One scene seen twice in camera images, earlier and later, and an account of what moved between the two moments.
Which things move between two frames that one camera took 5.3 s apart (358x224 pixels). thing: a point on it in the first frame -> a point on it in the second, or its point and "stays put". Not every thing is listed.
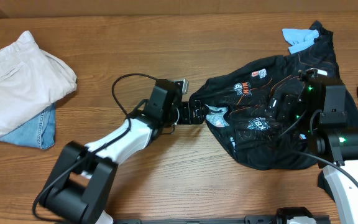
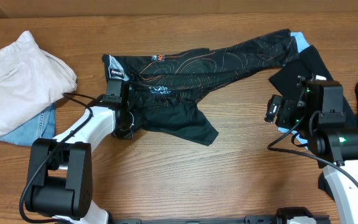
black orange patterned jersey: (239, 100) -> (173, 90)
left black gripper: (198, 116) -> (124, 134)
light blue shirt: (299, 38) -> (302, 43)
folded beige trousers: (20, 82) stays put
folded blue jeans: (38, 132) stays put
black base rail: (248, 219) stays put
